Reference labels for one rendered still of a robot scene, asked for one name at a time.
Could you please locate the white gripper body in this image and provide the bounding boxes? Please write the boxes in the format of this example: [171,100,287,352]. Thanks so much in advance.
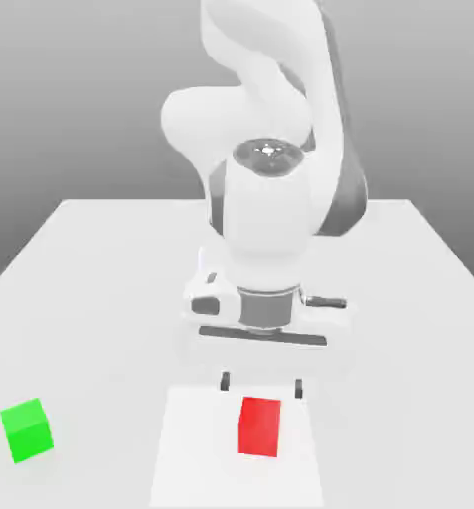
[183,322,342,376]

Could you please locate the small red cube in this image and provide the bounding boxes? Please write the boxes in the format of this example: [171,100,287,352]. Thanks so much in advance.
[237,395,282,459]

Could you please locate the small green cube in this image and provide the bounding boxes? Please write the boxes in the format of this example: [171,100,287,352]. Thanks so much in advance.
[0,397,56,465]

